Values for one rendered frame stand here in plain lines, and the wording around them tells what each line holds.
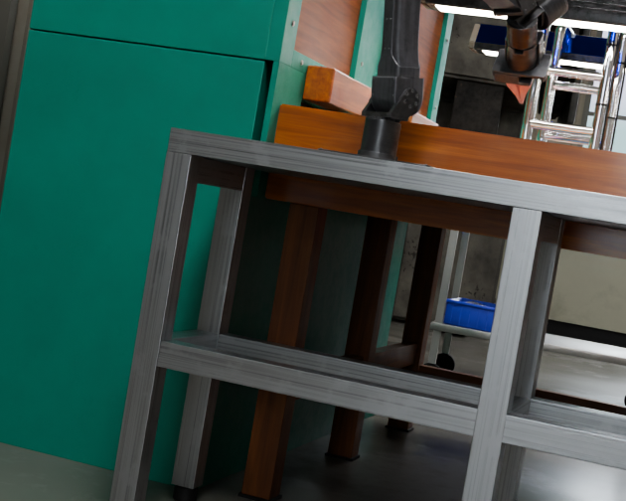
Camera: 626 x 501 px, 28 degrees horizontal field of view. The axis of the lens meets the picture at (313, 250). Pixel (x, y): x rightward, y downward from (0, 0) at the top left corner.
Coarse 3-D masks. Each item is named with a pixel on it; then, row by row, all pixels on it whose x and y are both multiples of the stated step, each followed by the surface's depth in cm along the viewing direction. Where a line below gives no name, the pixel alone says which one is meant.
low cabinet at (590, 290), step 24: (576, 264) 831; (600, 264) 826; (624, 264) 821; (576, 288) 830; (600, 288) 826; (624, 288) 821; (552, 312) 835; (576, 312) 830; (600, 312) 825; (624, 312) 821; (576, 336) 833; (600, 336) 828; (624, 336) 823
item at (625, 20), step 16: (432, 0) 261; (448, 0) 260; (464, 0) 259; (480, 0) 258; (576, 0) 254; (592, 0) 253; (608, 0) 252; (624, 0) 251; (576, 16) 252; (592, 16) 251; (608, 16) 250; (624, 16) 249
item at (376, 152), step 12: (372, 120) 212; (384, 120) 211; (372, 132) 212; (384, 132) 211; (396, 132) 212; (372, 144) 211; (384, 144) 211; (396, 144) 213; (372, 156) 211; (384, 156) 211
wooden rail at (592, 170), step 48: (288, 144) 240; (336, 144) 237; (432, 144) 231; (480, 144) 228; (528, 144) 226; (288, 192) 240; (336, 192) 237; (384, 192) 234; (624, 192) 220; (576, 240) 223; (624, 240) 220
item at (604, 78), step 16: (544, 32) 273; (608, 32) 269; (544, 48) 273; (608, 48) 269; (608, 64) 268; (592, 80) 270; (608, 80) 269; (528, 96) 274; (608, 96) 269; (528, 112) 274; (528, 128) 274; (544, 128) 273; (560, 128) 272; (576, 128) 270; (592, 128) 270; (592, 144) 269
